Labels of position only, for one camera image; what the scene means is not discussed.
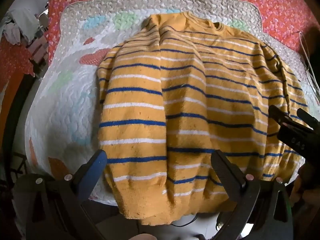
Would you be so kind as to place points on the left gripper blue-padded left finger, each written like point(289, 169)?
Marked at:
point(79, 189)

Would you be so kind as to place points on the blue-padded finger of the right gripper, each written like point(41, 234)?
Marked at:
point(282, 117)

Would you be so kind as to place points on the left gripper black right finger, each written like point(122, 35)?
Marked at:
point(240, 190)

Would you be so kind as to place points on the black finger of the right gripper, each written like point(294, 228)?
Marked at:
point(308, 119)

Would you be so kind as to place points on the yellow striped knit sweater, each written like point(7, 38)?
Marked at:
point(180, 89)

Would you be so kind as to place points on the pile of grey clothes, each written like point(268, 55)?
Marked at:
point(19, 23)

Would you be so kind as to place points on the person's right hand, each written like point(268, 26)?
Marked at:
point(305, 193)

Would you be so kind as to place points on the quilted heart-pattern blanket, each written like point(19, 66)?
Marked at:
point(62, 123)

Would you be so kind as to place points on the red floral bedsheet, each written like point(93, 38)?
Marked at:
point(250, 2)

